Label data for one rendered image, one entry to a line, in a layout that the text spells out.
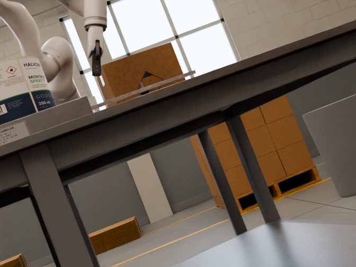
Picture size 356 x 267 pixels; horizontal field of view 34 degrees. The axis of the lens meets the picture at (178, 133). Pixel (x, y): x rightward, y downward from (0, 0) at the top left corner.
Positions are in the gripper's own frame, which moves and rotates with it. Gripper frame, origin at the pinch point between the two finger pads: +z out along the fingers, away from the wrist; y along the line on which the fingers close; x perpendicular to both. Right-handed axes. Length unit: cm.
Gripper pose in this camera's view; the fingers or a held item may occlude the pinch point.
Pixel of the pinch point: (96, 70)
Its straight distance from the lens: 210.0
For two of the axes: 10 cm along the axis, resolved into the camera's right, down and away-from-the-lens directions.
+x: 9.7, 0.0, 2.5
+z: 0.4, 9.9, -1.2
